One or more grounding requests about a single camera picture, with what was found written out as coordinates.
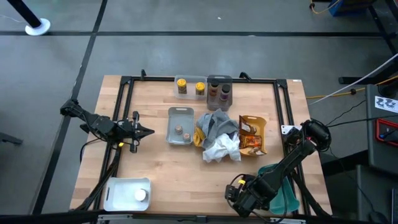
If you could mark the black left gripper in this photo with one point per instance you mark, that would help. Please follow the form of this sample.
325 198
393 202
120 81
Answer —
129 132

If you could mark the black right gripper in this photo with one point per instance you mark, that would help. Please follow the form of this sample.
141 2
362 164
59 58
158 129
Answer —
244 196

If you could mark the small glass spice jar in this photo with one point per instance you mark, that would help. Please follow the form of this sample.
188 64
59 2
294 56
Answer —
186 137
178 129

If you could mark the orange foil spice packet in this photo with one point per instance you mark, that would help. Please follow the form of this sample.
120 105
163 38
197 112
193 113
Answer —
255 151
252 141

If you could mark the white cloth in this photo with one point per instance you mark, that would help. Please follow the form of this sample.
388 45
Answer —
222 147

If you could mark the white-lid bagel seasoning jar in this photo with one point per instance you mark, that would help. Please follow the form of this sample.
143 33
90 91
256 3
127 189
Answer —
140 195

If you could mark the grey cloth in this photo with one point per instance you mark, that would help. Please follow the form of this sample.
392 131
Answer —
214 124

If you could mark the purple spice bottle black cap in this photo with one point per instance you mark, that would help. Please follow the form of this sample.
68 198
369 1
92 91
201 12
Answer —
225 92

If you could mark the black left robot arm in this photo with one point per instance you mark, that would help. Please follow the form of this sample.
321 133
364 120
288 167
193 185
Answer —
96 123

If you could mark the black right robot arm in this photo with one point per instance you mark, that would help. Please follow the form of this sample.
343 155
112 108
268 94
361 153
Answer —
295 155

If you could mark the grey plastic bin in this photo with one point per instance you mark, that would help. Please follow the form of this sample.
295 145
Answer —
174 140

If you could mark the teal plastic bin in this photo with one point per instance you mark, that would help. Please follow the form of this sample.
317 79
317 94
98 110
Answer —
289 199

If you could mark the yellow cloth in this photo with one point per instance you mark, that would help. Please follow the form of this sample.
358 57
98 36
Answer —
198 138

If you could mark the clear plastic bin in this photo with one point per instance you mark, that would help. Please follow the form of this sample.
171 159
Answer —
190 95

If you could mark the white plastic bin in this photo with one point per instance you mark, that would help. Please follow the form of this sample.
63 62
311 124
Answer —
121 194

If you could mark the yellow plastic bin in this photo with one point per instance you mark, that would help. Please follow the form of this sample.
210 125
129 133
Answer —
262 124

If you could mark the smoky dark plastic bin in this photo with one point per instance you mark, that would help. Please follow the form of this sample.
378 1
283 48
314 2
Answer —
217 104

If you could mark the black rig crossbar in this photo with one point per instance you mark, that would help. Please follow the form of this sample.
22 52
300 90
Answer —
46 217

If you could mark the grey metal foot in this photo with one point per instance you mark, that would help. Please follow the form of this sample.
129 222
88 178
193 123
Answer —
11 138

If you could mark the red framed device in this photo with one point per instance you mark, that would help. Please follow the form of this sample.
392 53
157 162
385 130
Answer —
377 132

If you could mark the black pole white base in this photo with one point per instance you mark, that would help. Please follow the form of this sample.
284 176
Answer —
37 26

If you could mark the white paper label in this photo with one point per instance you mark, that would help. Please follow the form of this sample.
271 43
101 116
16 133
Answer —
385 104

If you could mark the black aluminium table frame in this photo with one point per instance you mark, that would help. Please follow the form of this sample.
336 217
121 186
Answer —
149 78

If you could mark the black desk frame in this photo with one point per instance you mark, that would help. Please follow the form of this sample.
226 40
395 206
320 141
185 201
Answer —
377 18

